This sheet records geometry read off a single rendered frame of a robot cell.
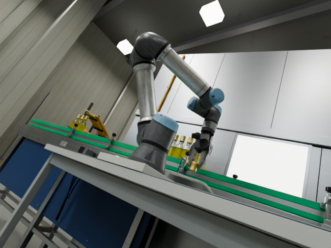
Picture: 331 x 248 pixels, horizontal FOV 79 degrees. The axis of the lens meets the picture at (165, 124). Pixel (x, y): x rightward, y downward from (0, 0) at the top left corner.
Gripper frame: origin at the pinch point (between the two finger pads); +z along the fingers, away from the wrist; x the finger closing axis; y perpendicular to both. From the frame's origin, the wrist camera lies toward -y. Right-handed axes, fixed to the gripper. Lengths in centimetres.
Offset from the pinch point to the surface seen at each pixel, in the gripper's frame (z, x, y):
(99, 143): 0, 82, 11
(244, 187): -1.1, -20.2, 23.1
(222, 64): -107, 23, 41
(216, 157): -19.2, 2.9, 38.4
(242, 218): 20, -32, -45
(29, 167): 36, 143, 9
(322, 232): 18, -44, -47
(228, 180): -2.4, -11.8, 22.5
